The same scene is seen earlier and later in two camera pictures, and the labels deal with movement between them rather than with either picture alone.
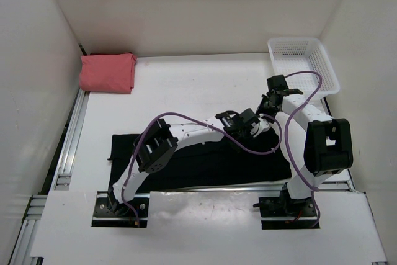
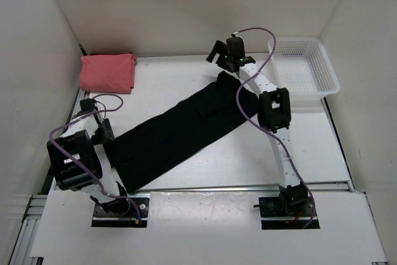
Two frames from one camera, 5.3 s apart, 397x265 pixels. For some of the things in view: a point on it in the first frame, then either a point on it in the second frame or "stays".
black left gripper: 249,133 to 108,135
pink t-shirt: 110,72 stays
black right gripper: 265,98 to 218,47
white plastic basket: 291,55 stays
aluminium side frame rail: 24,249 stays
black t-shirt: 258,157 to 157,144
